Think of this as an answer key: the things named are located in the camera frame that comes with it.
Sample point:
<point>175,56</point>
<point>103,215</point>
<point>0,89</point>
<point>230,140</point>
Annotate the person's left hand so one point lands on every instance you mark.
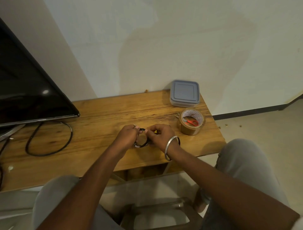
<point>125,139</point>

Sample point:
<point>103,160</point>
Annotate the person's leg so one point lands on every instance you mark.
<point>251,161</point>
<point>52,196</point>

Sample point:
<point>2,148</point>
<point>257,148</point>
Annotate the person's right leg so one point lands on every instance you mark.
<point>251,161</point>

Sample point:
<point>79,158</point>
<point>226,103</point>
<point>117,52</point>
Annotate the person's white shirt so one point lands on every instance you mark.
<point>300,224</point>

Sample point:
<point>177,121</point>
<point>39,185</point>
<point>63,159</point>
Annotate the black television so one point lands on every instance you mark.
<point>28,94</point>

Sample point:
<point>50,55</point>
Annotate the person's right forearm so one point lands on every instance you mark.
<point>232,187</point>

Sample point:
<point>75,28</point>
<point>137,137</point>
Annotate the grey lidded plastic container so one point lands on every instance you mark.
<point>185,92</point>

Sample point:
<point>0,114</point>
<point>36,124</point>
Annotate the person's left leg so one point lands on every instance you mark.
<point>52,196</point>

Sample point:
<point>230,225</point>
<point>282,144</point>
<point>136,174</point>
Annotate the brown packing tape roll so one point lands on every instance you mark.
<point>189,131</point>

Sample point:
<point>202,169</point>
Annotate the person's left forearm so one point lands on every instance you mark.
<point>80,192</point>

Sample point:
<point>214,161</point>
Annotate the person's right hand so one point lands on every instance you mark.
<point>163,137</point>

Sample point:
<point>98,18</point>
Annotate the silver television stand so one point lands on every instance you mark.
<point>10,132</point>

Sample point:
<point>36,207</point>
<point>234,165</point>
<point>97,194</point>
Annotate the orange scissors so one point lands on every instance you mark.
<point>193,122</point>

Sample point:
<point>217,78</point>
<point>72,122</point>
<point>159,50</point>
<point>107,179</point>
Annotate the small white scrap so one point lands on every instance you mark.
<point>10,168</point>

